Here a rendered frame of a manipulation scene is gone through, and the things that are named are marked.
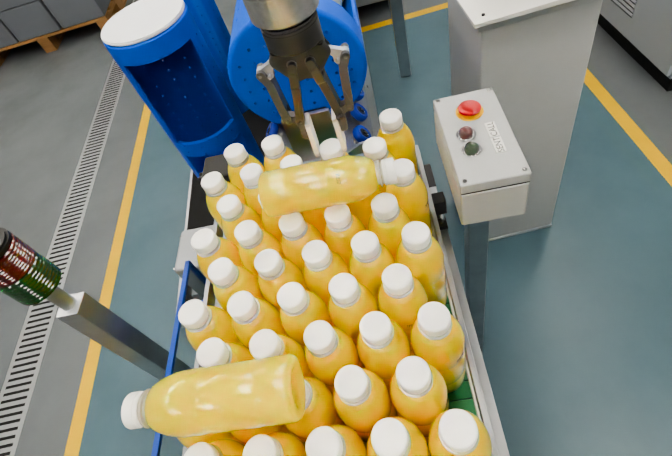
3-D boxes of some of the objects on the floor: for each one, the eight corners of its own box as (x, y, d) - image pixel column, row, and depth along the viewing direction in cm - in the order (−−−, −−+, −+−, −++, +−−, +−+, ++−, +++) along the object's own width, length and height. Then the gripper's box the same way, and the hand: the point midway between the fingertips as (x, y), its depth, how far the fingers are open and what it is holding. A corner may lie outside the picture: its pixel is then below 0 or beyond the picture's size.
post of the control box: (478, 361, 155) (485, 164, 79) (481, 373, 152) (492, 180, 76) (466, 363, 155) (462, 168, 80) (469, 375, 153) (468, 185, 77)
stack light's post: (296, 441, 152) (85, 290, 69) (296, 455, 150) (77, 314, 66) (285, 443, 153) (62, 294, 69) (285, 456, 150) (53, 318, 67)
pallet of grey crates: (130, -10, 439) (42, -160, 348) (115, 32, 387) (7, -131, 297) (19, 25, 450) (-95, -112, 359) (-10, 70, 398) (-152, -76, 308)
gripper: (349, -17, 58) (378, 122, 76) (227, 14, 60) (283, 142, 78) (353, 13, 53) (383, 154, 71) (220, 45, 55) (282, 174, 73)
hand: (325, 132), depth 72 cm, fingers closed on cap, 4 cm apart
